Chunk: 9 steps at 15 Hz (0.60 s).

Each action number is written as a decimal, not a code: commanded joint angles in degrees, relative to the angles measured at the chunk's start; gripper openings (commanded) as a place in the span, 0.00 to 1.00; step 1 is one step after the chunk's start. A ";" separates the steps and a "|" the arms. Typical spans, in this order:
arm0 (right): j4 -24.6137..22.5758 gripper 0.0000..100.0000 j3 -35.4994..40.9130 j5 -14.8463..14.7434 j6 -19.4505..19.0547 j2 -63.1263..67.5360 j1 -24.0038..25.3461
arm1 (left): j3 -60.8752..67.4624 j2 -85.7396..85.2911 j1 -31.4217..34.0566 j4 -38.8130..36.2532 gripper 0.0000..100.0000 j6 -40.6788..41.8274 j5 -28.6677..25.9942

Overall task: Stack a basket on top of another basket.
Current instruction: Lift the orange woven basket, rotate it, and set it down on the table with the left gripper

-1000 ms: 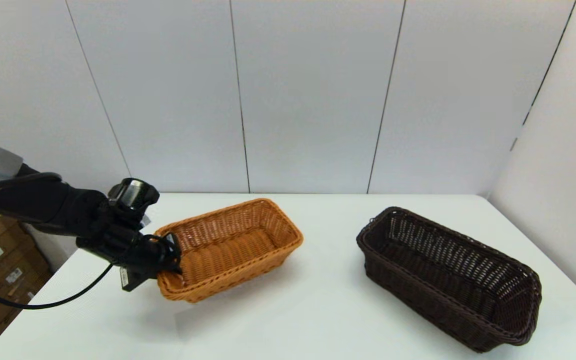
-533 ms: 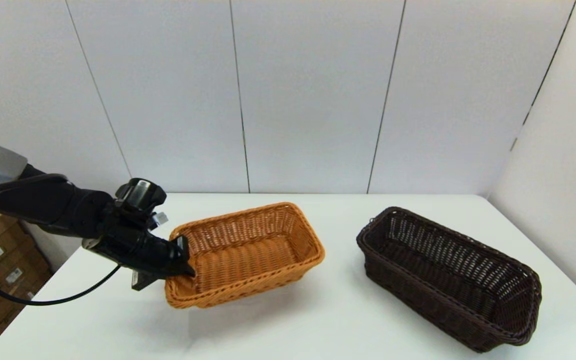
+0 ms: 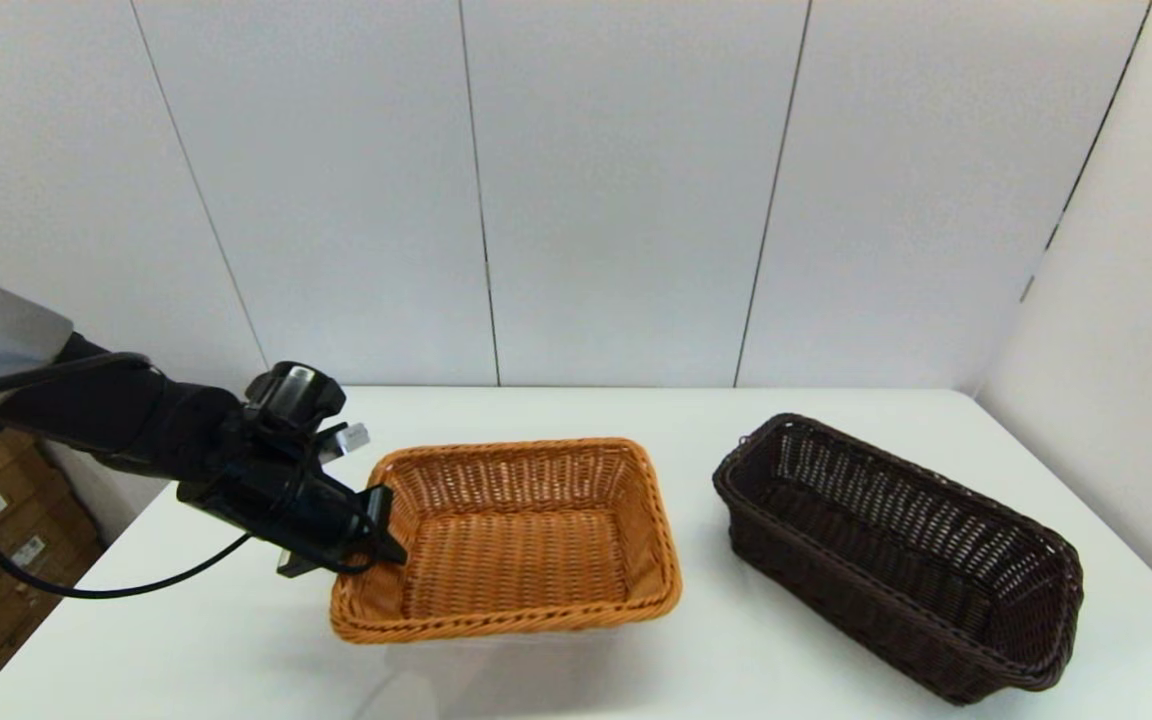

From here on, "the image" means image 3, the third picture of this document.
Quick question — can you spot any orange wicker basket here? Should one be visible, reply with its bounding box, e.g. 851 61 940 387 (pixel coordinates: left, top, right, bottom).
329 437 683 644

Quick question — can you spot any dark brown wicker basket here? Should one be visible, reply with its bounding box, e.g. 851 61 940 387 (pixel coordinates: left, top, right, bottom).
712 413 1085 706

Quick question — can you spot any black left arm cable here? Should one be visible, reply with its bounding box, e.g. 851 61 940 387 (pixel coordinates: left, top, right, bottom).
0 350 379 600

